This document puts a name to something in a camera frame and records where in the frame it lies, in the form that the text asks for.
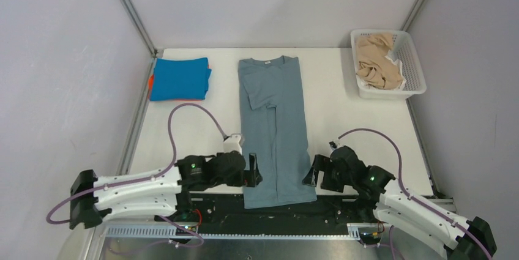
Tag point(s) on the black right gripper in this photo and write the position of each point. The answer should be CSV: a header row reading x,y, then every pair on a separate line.
x,y
322,163

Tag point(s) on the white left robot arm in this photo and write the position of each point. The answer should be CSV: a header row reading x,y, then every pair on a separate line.
x,y
96,201

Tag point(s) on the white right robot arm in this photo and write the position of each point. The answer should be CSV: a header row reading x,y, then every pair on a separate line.
x,y
384,198

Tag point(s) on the beige crumpled t shirt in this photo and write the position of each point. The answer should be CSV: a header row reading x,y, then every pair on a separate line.
x,y
374,69

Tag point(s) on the folded bright blue t shirt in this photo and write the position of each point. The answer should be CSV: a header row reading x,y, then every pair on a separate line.
x,y
180,79

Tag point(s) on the slotted white cable duct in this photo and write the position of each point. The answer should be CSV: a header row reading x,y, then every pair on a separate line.
x,y
170,232

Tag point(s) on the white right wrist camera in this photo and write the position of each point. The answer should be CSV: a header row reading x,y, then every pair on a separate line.
x,y
334,145

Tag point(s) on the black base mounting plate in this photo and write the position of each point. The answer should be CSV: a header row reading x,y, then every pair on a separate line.
x,y
226,213

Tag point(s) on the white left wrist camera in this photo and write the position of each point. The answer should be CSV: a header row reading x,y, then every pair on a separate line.
x,y
233,143

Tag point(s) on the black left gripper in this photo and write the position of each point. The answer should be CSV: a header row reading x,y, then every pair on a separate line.
x,y
250,177

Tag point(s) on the white cloth in basket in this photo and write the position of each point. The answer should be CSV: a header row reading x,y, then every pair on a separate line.
x,y
392,57

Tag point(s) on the white plastic laundry basket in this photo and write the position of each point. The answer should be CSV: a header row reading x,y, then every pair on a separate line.
x,y
405,50

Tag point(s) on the grey-blue t shirt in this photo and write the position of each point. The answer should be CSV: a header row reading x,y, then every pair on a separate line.
x,y
271,102

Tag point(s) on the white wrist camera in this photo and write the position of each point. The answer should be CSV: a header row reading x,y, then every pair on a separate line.
x,y
334,145
233,143

